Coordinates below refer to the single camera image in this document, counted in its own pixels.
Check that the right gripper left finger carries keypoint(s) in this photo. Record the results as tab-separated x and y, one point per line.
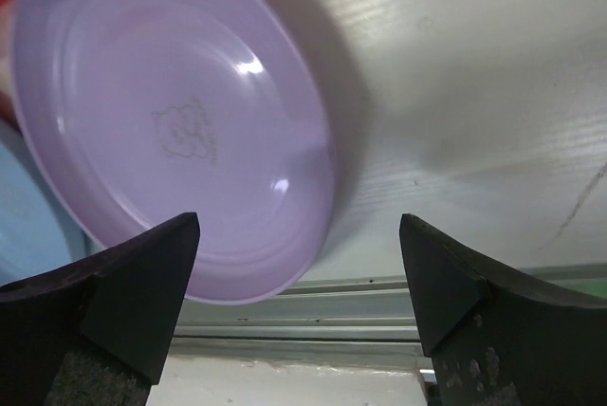
98	331

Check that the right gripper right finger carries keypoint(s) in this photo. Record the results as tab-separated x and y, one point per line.
496	335

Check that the blue plate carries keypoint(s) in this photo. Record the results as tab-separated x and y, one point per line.
37	233

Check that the purple plate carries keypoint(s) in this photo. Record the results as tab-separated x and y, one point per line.
138	110

